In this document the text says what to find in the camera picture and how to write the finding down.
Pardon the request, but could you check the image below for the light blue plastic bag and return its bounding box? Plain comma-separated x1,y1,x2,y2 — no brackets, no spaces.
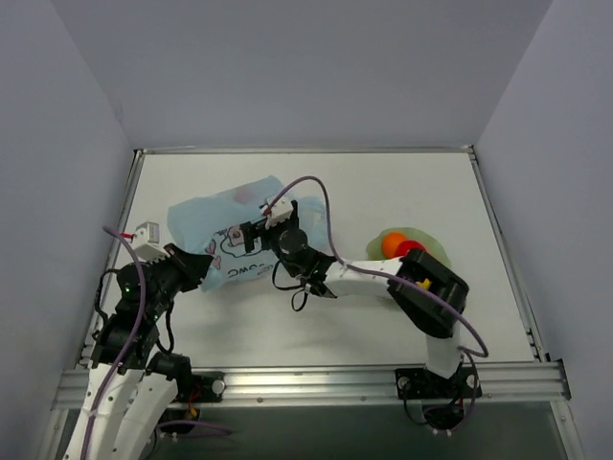
167,173,331,293

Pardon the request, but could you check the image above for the fake orange fruit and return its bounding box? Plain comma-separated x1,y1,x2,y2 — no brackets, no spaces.
380,232,407,259

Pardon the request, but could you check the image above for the fake red apple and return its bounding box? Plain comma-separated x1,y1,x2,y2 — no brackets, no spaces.
395,240,425,257

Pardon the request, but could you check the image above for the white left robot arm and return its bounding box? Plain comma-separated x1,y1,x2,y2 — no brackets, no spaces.
63,243,214,459

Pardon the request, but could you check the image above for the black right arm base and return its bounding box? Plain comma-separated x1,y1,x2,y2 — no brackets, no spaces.
395,366,483,401

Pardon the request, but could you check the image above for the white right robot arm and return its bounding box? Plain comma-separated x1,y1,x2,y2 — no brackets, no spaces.
238,200,469,396

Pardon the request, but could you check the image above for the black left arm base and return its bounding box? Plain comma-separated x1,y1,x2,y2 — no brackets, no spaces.
174,371,226,403

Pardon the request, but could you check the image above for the green wavy glass bowl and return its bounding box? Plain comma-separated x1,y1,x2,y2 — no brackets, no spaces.
366,227,451,268

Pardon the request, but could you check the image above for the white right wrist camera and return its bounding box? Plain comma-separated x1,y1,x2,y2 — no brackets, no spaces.
261,197,294,229

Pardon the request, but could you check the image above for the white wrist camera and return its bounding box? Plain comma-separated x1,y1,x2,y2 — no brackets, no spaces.
130,221,166,262
261,197,294,229

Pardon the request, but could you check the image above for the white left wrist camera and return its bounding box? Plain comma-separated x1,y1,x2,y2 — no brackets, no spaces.
130,221,166,262

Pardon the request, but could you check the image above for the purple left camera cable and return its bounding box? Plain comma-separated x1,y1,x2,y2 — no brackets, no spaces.
79,224,149,460

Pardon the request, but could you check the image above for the purple camera cable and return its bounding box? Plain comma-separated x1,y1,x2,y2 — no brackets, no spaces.
79,224,149,460
265,175,489,413

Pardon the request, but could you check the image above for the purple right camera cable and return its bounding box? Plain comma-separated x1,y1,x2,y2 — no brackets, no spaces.
265,175,489,413

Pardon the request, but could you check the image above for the aluminium front table rail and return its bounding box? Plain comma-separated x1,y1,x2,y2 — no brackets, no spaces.
52,362,571,409

